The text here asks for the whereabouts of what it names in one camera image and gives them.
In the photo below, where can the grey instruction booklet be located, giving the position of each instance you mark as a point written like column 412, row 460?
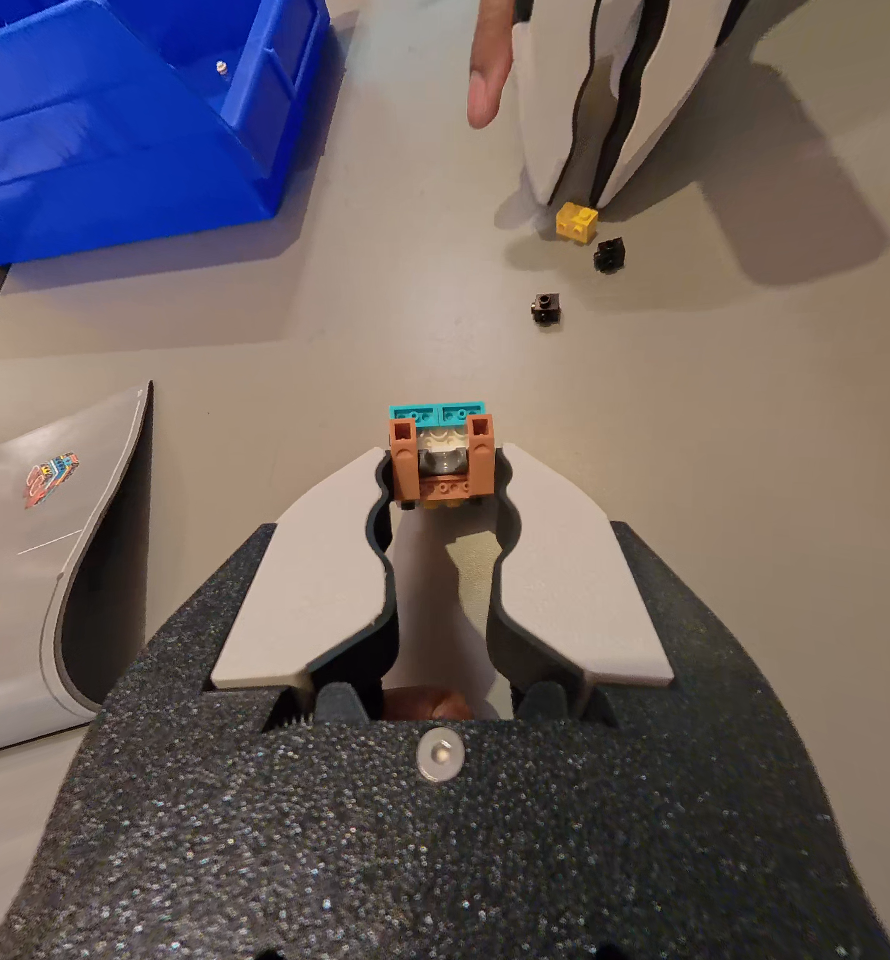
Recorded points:
column 9, row 570

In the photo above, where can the brown teal toy brick model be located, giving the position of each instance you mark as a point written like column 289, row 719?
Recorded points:
column 407, row 465

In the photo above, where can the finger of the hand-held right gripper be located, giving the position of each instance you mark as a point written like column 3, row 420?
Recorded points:
column 677, row 67
column 550, row 97

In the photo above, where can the small black toy brick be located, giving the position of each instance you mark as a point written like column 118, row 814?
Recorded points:
column 610, row 256
column 546, row 309

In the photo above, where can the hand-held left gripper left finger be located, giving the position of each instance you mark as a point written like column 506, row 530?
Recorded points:
column 317, row 570

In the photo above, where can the yellow toy brick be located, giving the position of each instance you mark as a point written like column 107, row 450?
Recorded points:
column 576, row 223

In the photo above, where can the blue storage bin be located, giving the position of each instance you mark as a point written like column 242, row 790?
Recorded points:
column 114, row 187

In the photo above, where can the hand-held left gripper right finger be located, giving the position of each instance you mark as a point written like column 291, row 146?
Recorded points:
column 572, row 585

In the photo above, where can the grey desk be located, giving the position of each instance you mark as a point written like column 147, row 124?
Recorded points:
column 715, row 450

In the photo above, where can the person's right hand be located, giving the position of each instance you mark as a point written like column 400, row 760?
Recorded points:
column 490, row 67

